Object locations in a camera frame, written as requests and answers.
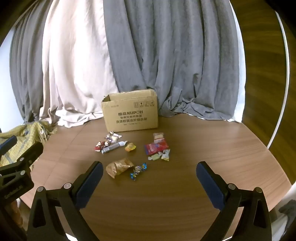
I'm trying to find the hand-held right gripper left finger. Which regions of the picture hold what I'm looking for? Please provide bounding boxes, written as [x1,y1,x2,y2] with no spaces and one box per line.
[27,161,104,241]

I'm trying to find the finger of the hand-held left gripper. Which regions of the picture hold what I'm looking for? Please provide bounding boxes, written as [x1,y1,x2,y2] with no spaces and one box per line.
[0,136,18,156]
[0,141,44,181]

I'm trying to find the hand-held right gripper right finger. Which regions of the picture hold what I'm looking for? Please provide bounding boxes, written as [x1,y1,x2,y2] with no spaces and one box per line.
[196,161,272,241]

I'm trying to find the red silver foil twist candy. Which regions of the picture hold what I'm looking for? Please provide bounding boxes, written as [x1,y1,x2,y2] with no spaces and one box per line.
[93,141,109,151]

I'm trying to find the brown cardboard box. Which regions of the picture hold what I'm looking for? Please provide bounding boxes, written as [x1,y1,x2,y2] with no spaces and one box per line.
[101,89,159,132]

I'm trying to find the yellow fringed cloth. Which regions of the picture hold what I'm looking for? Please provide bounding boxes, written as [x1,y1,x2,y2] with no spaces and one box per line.
[0,120,58,168]

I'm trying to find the brown crinkled snack packet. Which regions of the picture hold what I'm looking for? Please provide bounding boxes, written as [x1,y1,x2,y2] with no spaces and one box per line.
[106,158,135,179]

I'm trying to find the grey white stick packet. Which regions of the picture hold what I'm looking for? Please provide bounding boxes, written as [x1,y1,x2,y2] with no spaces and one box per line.
[101,140,128,155]

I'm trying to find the blue foil twist candy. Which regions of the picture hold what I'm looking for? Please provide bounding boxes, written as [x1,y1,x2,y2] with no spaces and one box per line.
[129,162,148,181]

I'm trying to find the red snack packet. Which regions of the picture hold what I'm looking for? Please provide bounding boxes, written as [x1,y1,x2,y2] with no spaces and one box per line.
[144,140,169,155]

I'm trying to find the grey curtain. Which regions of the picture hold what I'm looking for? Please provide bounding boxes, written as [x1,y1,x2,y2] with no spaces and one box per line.
[103,0,246,122]
[9,14,56,123]

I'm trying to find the white curtain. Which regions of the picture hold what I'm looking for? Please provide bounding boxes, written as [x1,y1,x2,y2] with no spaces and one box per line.
[42,0,119,128]

